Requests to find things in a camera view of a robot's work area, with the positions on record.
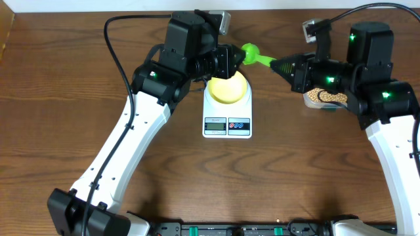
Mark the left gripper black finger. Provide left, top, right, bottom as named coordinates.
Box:
left=231, top=58, right=243, bottom=75
left=230, top=45, right=246, bottom=61

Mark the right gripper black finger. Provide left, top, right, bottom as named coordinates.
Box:
left=270, top=54, right=306, bottom=69
left=272, top=67, right=295, bottom=85

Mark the green plastic measuring scoop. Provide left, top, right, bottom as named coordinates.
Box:
left=241, top=43, right=276, bottom=67

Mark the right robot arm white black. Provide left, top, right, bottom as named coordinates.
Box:
left=270, top=22, right=419, bottom=235

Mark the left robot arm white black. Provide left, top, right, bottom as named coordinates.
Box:
left=47, top=10, right=245, bottom=236

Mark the yellow plastic bowl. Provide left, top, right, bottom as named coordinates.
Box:
left=207, top=71, right=247, bottom=104

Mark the white digital kitchen scale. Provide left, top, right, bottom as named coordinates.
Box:
left=202, top=77, right=253, bottom=139

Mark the clear container of soybeans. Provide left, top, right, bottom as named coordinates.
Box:
left=303, top=88, right=348, bottom=109

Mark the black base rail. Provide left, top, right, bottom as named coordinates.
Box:
left=146, top=220, right=334, bottom=236

